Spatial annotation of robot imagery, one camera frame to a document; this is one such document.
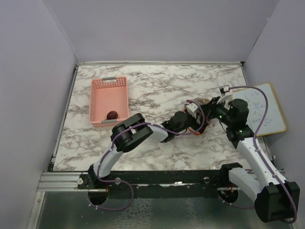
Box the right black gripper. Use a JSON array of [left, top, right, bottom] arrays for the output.
[[199, 96, 234, 126]]

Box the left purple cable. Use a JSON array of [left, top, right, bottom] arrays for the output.
[[97, 99, 206, 182]]

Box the purple cable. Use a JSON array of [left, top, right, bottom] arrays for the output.
[[97, 99, 206, 182], [228, 85, 298, 224]]

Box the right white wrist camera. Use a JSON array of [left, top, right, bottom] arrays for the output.
[[217, 85, 233, 104]]

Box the pink plastic basket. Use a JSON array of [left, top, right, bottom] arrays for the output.
[[89, 76, 129, 128]]

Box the clear orange zip bag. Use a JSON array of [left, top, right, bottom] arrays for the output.
[[183, 97, 215, 135]]

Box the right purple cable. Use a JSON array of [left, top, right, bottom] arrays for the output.
[[228, 85, 298, 224]]

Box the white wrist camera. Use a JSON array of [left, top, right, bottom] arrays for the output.
[[217, 85, 233, 104], [185, 100, 199, 118]]

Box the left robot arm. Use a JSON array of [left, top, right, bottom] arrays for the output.
[[88, 111, 205, 188]]

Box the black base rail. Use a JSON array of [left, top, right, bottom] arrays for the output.
[[78, 170, 240, 202]]

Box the dark red fake fruit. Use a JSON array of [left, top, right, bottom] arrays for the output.
[[106, 111, 118, 120]]

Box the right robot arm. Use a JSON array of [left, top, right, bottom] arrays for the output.
[[211, 99, 300, 223]]

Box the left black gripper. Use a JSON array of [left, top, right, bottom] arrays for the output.
[[174, 111, 210, 135]]

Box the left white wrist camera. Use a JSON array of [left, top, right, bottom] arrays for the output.
[[185, 100, 199, 118]]

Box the small whiteboard yellow frame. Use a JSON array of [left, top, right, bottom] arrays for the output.
[[233, 83, 286, 136]]

